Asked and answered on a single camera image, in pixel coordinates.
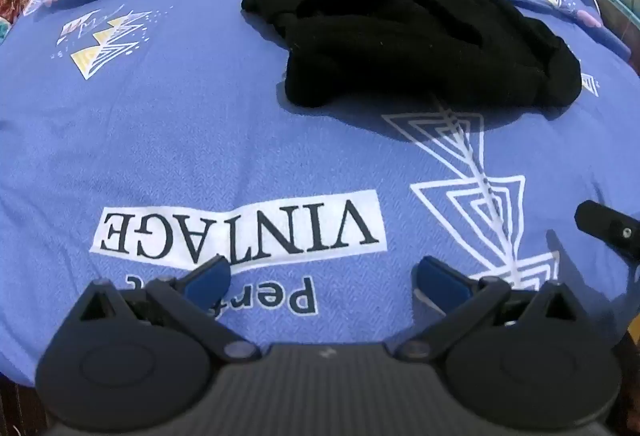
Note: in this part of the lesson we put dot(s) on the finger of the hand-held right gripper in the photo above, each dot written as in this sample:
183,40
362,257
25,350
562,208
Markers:
602,223

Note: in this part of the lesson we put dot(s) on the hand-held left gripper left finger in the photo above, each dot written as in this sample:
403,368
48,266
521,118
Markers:
211,277

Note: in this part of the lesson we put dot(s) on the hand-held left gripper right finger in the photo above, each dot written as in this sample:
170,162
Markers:
440,277

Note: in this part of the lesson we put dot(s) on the black pants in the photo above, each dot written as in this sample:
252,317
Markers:
400,21

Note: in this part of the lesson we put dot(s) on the blue printed bedsheet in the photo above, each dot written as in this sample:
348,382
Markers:
200,141

